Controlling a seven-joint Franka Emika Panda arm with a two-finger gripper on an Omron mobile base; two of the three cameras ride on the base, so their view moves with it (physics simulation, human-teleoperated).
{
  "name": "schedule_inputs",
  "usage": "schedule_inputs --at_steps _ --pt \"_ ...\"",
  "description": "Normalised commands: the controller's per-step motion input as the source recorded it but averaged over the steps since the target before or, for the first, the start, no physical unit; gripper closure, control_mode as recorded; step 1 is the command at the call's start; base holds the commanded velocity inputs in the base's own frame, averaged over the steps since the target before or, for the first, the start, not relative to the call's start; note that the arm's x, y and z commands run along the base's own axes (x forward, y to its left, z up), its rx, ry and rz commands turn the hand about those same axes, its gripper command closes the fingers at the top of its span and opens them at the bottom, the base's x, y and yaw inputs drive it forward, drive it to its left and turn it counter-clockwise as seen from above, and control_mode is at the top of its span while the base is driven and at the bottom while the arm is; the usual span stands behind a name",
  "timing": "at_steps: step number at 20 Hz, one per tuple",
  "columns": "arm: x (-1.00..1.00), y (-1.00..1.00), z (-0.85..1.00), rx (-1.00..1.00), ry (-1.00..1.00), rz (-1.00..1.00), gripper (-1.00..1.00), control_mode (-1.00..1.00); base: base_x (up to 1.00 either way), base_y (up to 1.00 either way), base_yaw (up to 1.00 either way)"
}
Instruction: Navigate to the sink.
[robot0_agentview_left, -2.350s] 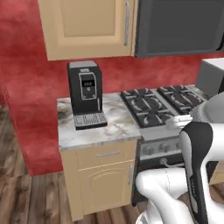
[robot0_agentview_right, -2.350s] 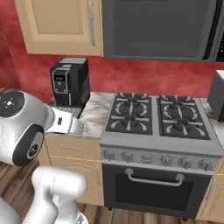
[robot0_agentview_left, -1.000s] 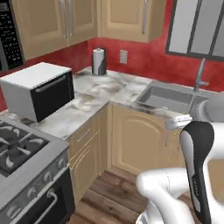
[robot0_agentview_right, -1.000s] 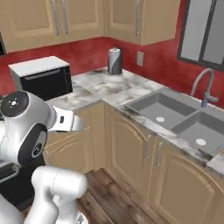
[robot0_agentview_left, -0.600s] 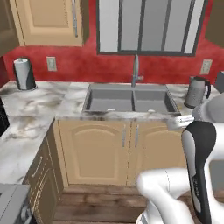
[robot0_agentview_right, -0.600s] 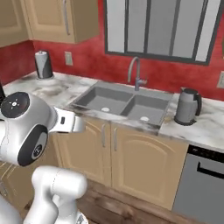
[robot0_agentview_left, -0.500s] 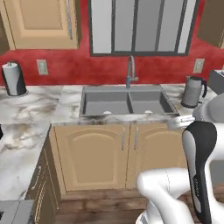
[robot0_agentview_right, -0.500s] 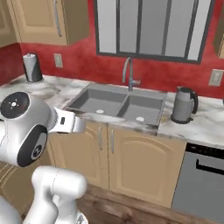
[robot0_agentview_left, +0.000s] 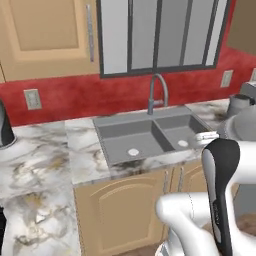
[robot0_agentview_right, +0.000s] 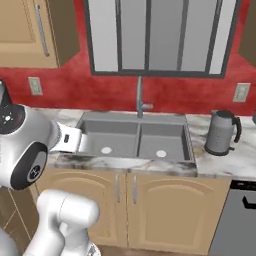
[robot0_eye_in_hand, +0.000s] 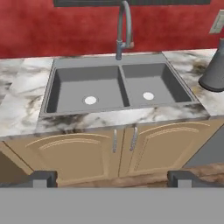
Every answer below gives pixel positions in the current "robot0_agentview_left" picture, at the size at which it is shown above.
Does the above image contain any tan narrow base cupboard door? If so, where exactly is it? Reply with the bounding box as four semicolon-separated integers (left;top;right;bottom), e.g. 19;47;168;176
170;159;208;195

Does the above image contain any silver wall cupboard handle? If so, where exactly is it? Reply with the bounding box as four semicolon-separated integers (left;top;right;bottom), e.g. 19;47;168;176
85;3;95;63

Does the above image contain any tan wall cupboard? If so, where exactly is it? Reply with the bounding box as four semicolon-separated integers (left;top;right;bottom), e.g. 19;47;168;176
226;0;256;57

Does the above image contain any black and silver kettle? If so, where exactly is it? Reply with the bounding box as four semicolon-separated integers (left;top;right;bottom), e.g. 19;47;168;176
0;99;17;150

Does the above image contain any grey curved tap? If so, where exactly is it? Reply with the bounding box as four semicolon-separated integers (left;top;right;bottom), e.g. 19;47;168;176
147;73;170;116

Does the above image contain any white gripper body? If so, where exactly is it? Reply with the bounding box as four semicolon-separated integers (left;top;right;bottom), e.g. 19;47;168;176
194;130;220;150

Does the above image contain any tan wall cupboard door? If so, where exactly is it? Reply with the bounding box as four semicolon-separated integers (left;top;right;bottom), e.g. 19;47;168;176
0;0;101;83

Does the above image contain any grey dishwasher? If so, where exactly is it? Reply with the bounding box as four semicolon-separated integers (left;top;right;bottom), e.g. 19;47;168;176
232;183;256;219

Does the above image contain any tan wide base cupboard door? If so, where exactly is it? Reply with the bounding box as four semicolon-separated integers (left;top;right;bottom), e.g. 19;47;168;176
73;167;174;256

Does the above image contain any grey small appliance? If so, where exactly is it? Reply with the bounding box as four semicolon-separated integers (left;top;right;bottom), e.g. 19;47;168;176
239;80;256;98

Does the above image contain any silver base cupboard handle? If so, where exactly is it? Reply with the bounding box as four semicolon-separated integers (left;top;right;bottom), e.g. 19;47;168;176
177;166;185;193
162;170;171;195

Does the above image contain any black appliance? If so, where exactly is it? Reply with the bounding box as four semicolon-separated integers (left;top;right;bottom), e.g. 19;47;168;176
0;205;8;256

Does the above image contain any dark framed window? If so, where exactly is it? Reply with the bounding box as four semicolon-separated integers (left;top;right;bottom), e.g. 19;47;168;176
95;0;233;80

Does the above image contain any grey double sink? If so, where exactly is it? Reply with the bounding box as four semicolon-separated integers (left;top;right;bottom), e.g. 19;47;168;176
92;105;213;169

